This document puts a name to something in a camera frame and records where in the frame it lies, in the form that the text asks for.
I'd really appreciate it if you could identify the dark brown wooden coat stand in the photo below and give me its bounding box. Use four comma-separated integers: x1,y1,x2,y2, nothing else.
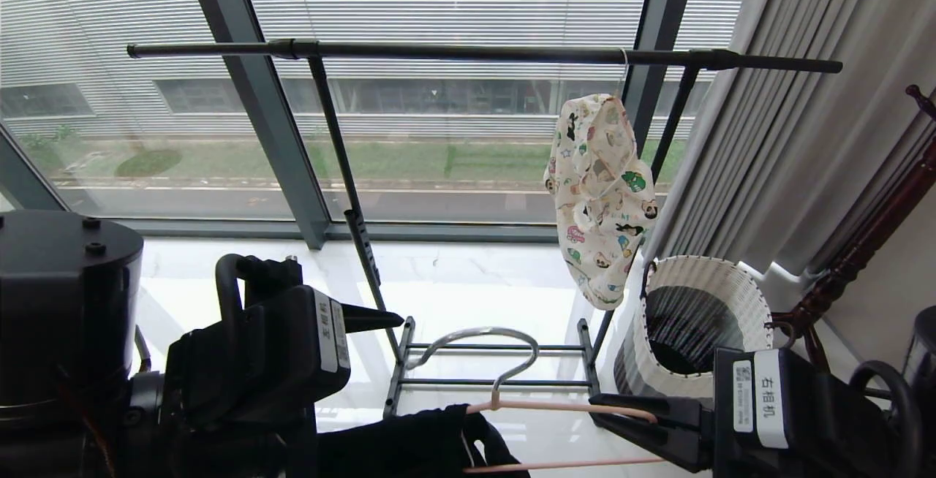
770,83,936,373

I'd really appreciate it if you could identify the beige curtain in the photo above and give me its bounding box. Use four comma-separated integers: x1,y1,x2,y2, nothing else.
643,0,936,278

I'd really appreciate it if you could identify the cream printed garment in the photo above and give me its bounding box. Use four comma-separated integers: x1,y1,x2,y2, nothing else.
543,94,659,311

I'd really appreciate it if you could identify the black clothes rack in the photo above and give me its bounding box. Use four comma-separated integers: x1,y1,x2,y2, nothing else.
127,38,844,420

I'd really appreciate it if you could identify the white laundry basket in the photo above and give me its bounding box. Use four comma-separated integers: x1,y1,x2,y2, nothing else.
613,254,798,400

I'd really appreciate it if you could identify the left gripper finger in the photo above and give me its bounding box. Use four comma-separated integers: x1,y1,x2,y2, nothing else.
341,303,405,334

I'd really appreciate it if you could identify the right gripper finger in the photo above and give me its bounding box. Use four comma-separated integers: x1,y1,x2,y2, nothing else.
589,392,714,431
605,418,714,474

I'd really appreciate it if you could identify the black garment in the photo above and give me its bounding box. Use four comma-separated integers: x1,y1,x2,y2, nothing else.
316,403,531,478

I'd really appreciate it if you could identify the black cable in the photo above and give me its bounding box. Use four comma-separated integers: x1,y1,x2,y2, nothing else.
848,360,924,478
214,253,304,340

